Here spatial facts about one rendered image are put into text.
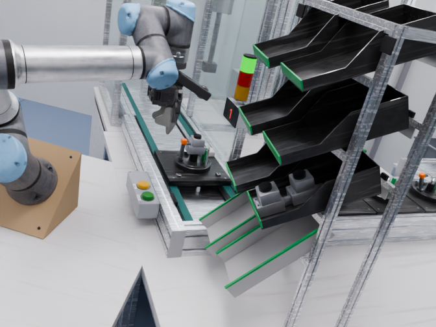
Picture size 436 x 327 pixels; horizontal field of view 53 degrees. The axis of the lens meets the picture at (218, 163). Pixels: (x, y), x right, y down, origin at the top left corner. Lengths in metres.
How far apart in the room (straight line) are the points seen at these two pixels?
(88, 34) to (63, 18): 0.26
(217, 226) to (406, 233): 0.84
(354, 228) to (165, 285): 0.73
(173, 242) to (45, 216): 0.39
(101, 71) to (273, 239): 0.58
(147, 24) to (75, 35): 3.37
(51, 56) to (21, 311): 0.61
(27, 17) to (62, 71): 3.68
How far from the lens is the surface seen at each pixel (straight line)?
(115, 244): 1.40
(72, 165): 1.45
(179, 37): 1.16
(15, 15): 4.69
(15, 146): 1.27
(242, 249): 1.18
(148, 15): 1.11
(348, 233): 1.66
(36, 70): 0.96
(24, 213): 1.45
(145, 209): 1.43
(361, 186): 1.02
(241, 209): 1.27
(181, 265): 1.36
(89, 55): 0.98
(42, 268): 1.32
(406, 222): 1.81
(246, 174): 1.16
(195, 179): 1.59
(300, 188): 1.01
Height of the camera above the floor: 1.72
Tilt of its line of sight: 25 degrees down
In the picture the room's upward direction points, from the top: 13 degrees clockwise
